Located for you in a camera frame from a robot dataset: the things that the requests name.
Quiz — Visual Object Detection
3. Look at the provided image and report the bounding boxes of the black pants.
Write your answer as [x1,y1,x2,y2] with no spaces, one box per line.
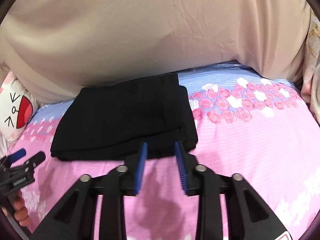
[50,73,198,161]

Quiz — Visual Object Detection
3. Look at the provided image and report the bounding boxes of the person left hand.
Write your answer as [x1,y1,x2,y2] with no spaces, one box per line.
[13,190,30,227]

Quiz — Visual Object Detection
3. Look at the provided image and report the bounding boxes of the white cat face pillow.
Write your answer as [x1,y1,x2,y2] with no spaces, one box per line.
[1,72,39,145]

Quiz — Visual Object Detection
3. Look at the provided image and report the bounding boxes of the pink rose bed sheet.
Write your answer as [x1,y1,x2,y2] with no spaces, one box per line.
[11,63,319,239]

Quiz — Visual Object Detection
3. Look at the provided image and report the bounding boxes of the beige curtain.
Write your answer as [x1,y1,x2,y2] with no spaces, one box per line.
[1,0,311,103]

